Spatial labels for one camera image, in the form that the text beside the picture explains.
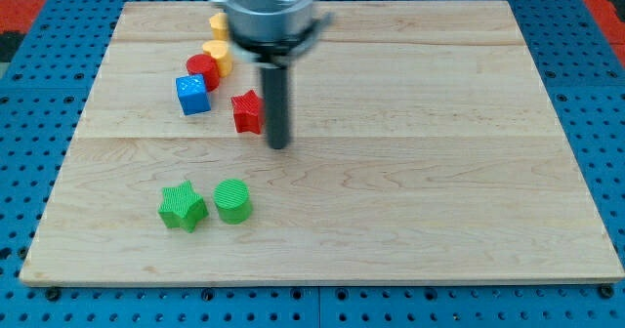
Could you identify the yellow block at rear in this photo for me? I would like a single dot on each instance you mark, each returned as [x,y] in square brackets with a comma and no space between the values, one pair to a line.
[219,26]

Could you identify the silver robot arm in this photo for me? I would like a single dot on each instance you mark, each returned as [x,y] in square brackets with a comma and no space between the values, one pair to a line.
[273,34]

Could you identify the red cylinder block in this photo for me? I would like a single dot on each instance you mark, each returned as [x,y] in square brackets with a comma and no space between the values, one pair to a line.
[207,67]

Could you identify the yellow heart block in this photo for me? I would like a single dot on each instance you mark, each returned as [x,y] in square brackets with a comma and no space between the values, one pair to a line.
[219,50]

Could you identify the red star block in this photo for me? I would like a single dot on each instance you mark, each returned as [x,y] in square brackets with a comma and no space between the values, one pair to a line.
[248,113]

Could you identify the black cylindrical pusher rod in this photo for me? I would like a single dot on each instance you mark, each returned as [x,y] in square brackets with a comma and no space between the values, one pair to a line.
[275,89]

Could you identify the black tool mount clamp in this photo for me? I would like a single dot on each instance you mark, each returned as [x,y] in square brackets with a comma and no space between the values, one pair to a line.
[283,52]

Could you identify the blue cube block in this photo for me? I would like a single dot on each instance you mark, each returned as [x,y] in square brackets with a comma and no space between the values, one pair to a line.
[192,94]

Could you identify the green star block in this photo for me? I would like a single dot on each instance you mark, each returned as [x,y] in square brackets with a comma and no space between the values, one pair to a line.
[182,207]

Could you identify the wooden board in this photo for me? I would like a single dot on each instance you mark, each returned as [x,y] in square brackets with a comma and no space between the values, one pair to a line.
[425,151]

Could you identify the green cylinder block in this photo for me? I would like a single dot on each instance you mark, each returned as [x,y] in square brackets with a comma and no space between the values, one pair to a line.
[232,200]

